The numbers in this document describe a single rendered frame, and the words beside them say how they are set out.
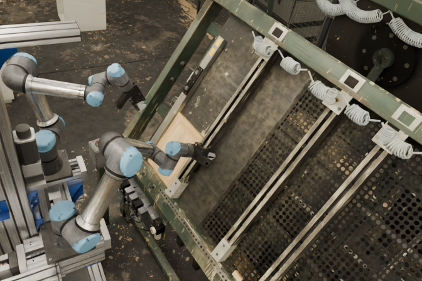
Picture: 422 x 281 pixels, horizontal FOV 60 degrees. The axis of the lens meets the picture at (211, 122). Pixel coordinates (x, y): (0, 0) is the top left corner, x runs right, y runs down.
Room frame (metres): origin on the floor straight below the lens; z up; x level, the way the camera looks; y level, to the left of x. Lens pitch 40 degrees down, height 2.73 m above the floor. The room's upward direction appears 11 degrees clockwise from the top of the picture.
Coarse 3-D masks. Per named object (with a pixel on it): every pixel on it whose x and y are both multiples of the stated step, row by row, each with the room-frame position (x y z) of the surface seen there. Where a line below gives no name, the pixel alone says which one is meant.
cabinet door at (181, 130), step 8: (176, 120) 1.80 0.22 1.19; (184, 120) 1.77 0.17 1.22; (168, 128) 1.78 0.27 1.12; (176, 128) 1.76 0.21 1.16; (184, 128) 1.73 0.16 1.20; (192, 128) 1.71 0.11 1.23; (168, 136) 1.74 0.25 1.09; (176, 136) 1.72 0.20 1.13; (184, 136) 1.70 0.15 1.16; (192, 136) 1.67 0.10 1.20; (200, 136) 1.65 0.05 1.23; (160, 144) 1.73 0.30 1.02; (184, 160) 1.58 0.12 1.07; (176, 168) 1.56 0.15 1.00; (160, 176) 1.56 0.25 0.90; (168, 176) 1.54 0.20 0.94; (168, 184) 1.50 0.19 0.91
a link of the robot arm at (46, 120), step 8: (16, 56) 1.47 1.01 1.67; (24, 56) 1.49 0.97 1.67; (32, 56) 1.53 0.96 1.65; (8, 64) 1.41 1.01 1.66; (16, 64) 1.41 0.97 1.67; (24, 64) 1.44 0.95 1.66; (32, 64) 1.49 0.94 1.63; (32, 72) 1.46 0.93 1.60; (32, 96) 1.44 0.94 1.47; (40, 96) 1.47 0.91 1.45; (32, 104) 1.44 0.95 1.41; (40, 104) 1.45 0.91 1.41; (48, 104) 1.50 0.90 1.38; (40, 112) 1.44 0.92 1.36; (48, 112) 1.47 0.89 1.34; (40, 120) 1.44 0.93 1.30; (48, 120) 1.46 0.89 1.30; (56, 120) 1.48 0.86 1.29; (40, 128) 1.43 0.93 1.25; (48, 128) 1.44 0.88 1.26; (56, 128) 1.46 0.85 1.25
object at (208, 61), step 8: (216, 40) 2.04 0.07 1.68; (224, 40) 2.02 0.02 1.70; (216, 48) 2.00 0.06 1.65; (208, 56) 1.99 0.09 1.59; (216, 56) 2.00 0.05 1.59; (200, 64) 1.98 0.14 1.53; (208, 64) 1.96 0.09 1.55; (200, 80) 1.93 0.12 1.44; (192, 88) 1.89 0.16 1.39; (184, 96) 1.87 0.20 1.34; (176, 104) 1.86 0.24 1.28; (184, 104) 1.86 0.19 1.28; (176, 112) 1.83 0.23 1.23; (168, 120) 1.80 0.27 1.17; (160, 128) 1.79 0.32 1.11; (160, 136) 1.75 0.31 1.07
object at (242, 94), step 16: (272, 32) 1.82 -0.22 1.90; (256, 48) 1.69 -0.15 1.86; (256, 64) 1.77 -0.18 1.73; (272, 64) 1.78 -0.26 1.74; (256, 80) 1.72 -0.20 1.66; (240, 96) 1.67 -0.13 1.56; (224, 112) 1.64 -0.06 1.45; (224, 128) 1.61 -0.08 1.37; (208, 144) 1.54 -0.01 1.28; (192, 160) 1.52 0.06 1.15; (176, 176) 1.47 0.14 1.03; (192, 176) 1.49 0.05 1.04; (176, 192) 1.42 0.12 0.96
